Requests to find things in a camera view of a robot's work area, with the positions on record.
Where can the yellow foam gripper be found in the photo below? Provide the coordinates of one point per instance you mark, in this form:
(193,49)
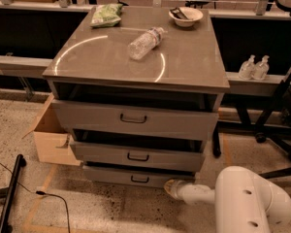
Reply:
(178,188)

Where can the grey bottom drawer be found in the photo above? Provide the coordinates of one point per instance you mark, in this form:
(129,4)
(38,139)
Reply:
(119,176)

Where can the grey drawer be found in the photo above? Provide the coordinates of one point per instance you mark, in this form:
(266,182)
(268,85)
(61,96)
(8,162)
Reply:
(119,176)
(135,120)
(129,156)

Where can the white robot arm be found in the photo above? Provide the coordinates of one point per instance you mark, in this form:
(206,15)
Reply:
(244,202)

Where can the grey middle drawer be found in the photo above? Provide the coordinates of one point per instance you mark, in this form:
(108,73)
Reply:
(129,156)

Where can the grey top drawer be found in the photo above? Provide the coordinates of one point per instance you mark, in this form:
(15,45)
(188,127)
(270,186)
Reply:
(135,120)

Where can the grey drawer cabinet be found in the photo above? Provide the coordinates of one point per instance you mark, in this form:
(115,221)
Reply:
(140,98)

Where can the cardboard box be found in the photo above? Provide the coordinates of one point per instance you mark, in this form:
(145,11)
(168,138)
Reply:
(51,140)

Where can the black office chair base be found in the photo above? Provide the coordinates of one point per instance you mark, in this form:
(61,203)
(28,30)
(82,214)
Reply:
(280,134)

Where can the left sanitizer pump bottle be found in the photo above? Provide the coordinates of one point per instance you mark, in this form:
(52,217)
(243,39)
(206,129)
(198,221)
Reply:
(247,68)

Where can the clear plastic water bottle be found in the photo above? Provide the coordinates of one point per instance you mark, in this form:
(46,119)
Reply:
(141,46)

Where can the black stand leg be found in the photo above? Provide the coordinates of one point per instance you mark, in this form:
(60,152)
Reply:
(8,193)

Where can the white bowl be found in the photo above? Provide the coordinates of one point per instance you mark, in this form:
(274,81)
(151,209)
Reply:
(193,15)

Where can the dark object in bowl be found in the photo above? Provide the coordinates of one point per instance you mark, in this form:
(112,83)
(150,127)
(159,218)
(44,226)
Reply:
(176,12)

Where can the green snack bag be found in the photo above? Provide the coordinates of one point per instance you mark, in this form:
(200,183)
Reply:
(106,15)

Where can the grey metal shelf rail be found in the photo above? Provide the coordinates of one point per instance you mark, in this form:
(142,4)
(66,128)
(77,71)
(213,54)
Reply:
(26,67)

